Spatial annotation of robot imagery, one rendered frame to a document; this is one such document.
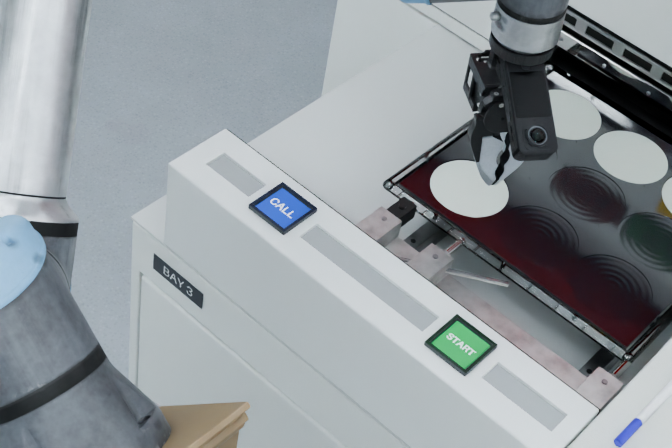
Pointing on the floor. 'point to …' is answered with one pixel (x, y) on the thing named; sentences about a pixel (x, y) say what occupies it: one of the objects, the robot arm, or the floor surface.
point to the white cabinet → (230, 361)
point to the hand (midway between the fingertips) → (495, 180)
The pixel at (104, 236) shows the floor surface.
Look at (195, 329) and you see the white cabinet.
